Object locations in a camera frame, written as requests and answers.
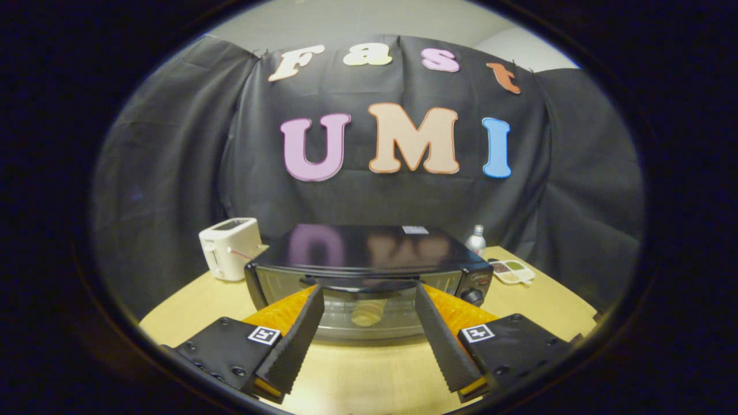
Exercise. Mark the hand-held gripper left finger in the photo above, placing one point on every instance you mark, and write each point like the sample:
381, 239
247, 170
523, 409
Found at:
294, 340

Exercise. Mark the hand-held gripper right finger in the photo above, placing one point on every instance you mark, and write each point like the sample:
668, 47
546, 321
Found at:
444, 346

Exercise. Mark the beige ridged bread roll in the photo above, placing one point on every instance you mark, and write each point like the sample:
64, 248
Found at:
369, 313

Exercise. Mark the black toaster oven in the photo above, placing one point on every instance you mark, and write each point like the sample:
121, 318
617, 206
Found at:
369, 248

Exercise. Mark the white pop-up toaster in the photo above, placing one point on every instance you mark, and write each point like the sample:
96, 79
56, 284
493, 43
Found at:
230, 248

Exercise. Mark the white compartment condiment dish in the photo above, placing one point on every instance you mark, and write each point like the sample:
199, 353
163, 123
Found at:
512, 271

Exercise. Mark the small silver-capped bottle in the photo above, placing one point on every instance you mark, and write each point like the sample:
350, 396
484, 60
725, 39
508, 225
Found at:
475, 241

